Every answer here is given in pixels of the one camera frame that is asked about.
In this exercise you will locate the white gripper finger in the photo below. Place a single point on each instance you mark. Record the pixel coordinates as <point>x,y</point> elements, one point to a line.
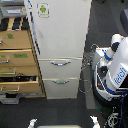
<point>32,123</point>
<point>95,122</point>

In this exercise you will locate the white fridge door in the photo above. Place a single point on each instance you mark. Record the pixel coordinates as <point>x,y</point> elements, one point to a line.
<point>63,33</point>

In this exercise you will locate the lower fridge drawer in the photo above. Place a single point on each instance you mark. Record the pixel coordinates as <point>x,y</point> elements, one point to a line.
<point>61,88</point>

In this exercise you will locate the fridge drawer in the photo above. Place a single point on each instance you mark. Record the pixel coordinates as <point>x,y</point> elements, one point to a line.
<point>67,68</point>
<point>61,88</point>

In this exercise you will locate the upper fridge drawer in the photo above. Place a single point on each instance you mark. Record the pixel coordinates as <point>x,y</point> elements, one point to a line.
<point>67,68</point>

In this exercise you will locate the grey tray under cabinet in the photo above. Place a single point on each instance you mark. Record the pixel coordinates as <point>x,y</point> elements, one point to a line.
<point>5,100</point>

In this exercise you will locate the wooden drawer cabinet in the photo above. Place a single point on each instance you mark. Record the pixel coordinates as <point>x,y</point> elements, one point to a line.
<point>19,69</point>

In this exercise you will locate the white blue robot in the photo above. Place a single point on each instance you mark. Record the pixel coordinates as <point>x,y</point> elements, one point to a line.
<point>110,71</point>

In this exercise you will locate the white refrigerator body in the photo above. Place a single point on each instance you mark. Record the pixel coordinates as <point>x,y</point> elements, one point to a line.
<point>59,29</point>

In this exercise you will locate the green android sticker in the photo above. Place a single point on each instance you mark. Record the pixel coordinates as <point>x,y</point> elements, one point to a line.
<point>43,10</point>

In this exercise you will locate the grey box on cabinet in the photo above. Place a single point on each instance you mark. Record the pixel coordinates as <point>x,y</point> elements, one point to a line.
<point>13,11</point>

